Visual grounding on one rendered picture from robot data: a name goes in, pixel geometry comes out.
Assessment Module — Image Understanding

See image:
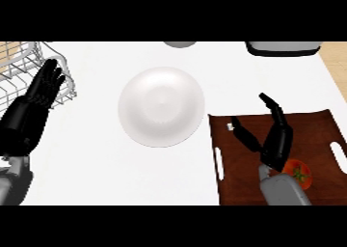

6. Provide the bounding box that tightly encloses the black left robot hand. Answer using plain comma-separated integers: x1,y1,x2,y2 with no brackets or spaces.
0,58,68,158

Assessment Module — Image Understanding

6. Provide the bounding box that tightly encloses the grey round object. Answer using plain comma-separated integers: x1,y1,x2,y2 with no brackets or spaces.
163,41,198,49

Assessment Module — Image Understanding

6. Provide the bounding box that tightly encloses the white oval plate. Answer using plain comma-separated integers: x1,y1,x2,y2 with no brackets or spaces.
117,66,207,149

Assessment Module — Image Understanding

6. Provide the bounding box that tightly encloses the grey and black appliance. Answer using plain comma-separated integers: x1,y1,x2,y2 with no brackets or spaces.
246,41,324,58

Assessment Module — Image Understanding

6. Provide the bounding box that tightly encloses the brown wooden tray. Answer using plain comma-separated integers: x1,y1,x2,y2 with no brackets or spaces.
209,108,347,206

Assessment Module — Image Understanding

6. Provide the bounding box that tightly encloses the white wire basket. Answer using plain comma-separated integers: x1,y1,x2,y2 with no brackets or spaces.
0,41,79,127

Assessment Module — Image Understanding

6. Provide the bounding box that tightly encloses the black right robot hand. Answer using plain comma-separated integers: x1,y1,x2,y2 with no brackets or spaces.
229,92,294,174

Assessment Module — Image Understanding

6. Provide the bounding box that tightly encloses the red tomato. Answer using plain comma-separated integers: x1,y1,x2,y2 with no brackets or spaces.
283,158,315,190

